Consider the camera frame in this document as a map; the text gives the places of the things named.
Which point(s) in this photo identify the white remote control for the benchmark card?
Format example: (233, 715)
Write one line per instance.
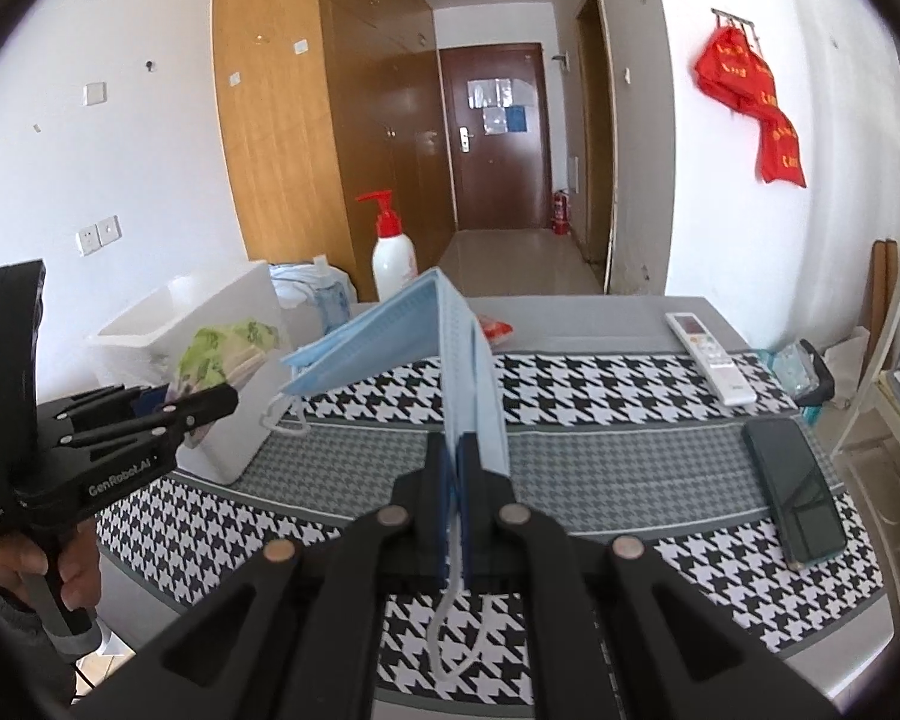
(719, 370)

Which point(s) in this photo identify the white styrofoam box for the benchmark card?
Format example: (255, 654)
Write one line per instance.
(143, 345)

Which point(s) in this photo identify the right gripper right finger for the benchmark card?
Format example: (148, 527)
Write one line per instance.
(612, 630)

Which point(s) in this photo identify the red fire extinguisher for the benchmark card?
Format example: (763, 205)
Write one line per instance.
(560, 223)

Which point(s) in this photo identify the blue spray bottle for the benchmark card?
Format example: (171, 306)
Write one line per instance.
(331, 294)

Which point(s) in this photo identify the wooden wardrobe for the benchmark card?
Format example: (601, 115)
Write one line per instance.
(322, 102)

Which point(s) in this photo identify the dark red entry door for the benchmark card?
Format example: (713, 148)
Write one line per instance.
(498, 132)

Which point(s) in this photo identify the black smartphone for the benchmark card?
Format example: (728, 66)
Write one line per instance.
(796, 492)

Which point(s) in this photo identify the green floral cloth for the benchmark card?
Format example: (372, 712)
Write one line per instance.
(242, 354)

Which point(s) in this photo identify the white pump bottle red cap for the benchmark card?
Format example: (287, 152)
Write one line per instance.
(394, 263)

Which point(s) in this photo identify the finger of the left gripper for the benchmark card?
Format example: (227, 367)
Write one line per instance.
(198, 410)
(141, 401)

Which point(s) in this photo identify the person's left hand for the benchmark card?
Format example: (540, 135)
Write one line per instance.
(78, 567)

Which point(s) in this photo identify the white wall switch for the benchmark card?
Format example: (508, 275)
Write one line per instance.
(95, 93)

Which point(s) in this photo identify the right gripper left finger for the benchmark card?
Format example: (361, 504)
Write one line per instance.
(293, 633)

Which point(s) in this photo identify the white wall socket pair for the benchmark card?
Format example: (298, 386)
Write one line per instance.
(91, 239)

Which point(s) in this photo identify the red snack packet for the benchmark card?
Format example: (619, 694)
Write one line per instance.
(494, 330)

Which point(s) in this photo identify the side doorway frame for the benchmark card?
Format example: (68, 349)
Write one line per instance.
(599, 136)

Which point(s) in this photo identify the houndstooth table runner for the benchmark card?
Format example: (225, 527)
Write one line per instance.
(604, 444)

